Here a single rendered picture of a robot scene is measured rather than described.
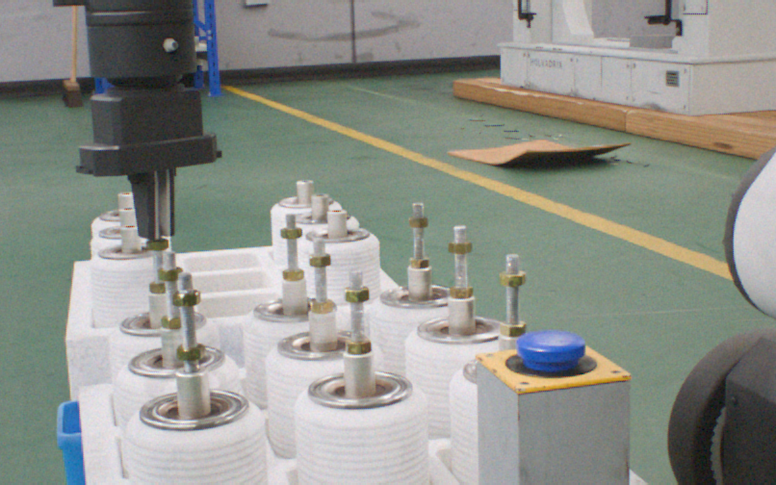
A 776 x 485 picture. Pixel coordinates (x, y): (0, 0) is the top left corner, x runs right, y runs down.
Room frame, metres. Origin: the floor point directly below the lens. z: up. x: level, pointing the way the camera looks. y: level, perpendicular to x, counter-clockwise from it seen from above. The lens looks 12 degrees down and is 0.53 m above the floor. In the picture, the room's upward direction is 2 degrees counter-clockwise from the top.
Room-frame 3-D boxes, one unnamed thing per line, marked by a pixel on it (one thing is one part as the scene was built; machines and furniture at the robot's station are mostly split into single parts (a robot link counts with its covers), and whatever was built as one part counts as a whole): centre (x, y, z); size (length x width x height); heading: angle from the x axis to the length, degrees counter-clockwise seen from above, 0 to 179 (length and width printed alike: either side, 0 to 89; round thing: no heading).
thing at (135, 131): (1.03, 0.19, 0.45); 0.13 x 0.10 x 0.12; 131
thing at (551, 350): (0.68, -0.10, 0.32); 0.04 x 0.04 x 0.02
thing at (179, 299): (0.80, 0.13, 0.33); 0.02 x 0.02 x 0.01; 81
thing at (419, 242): (1.09, -0.04, 0.30); 0.01 x 0.01 x 0.08
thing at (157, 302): (1.03, 0.19, 0.26); 0.02 x 0.02 x 0.03
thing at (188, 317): (0.80, 0.13, 0.31); 0.01 x 0.01 x 0.08
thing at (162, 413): (0.80, 0.13, 0.25); 0.08 x 0.08 x 0.01
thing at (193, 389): (0.80, 0.13, 0.26); 0.02 x 0.02 x 0.03
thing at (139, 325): (1.03, 0.19, 0.25); 0.08 x 0.08 x 0.01
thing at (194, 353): (0.80, 0.13, 0.29); 0.02 x 0.02 x 0.01; 81
